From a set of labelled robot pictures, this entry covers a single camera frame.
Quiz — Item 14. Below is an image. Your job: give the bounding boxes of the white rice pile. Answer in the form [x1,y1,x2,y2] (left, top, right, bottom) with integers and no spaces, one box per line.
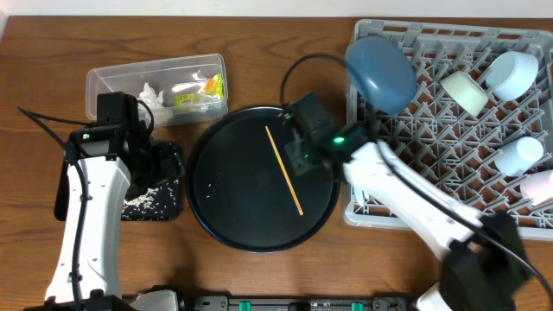
[121,180,181,221]

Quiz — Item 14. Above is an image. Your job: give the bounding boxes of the white napkin waste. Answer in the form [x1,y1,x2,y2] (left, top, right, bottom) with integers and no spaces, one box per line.
[137,83,173,126]

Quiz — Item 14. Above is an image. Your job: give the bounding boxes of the light blue saucer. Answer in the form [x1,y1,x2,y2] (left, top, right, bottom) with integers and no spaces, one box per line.
[485,51,538,101]

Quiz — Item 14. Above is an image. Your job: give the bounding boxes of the small white cup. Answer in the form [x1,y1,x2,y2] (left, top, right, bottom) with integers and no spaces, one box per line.
[494,136,544,177]

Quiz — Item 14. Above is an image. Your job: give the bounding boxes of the pink cup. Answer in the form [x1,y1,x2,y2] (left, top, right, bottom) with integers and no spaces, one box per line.
[520,170,552,206]

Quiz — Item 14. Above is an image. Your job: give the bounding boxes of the grey dishwasher rack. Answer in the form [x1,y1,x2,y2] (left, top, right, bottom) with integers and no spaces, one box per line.
[353,19,552,241]

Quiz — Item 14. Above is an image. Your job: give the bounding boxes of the pale green bowl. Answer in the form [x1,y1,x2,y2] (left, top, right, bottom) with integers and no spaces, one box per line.
[441,71,488,117]

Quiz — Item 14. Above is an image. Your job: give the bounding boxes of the dark blue plate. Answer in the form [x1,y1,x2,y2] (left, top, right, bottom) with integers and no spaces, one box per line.
[345,35,417,114]

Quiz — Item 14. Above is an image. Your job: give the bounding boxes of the black round tray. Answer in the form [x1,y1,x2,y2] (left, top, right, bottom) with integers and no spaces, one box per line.
[186,106,340,253]

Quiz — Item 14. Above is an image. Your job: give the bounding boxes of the clear plastic bin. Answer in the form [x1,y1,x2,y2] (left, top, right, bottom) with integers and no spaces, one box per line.
[86,54,228,126]

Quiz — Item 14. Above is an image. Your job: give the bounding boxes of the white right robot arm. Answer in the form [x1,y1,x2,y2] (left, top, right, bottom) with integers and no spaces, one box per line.
[292,128,535,310]

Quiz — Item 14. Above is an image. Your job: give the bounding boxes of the green orange snack wrapper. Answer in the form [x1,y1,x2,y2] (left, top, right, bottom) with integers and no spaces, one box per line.
[172,73,224,107]

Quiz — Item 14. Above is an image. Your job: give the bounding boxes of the black square mat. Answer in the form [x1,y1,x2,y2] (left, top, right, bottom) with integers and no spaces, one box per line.
[54,140,185,224]

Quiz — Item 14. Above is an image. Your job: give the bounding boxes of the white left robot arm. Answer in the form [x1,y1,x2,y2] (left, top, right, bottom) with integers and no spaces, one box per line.
[41,125,184,310]

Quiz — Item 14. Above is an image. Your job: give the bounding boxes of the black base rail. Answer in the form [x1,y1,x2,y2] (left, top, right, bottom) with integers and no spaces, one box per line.
[116,284,416,311]

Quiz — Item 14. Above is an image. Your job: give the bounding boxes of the wooden chopstick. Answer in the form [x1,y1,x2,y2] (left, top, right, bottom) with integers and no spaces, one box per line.
[264,125,304,216]

